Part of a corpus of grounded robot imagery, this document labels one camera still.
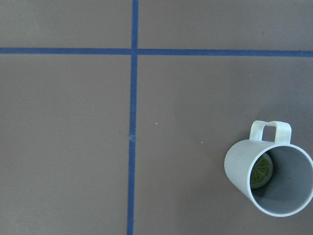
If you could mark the white ribbed HOME mug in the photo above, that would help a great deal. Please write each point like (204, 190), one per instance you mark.
(276, 176)

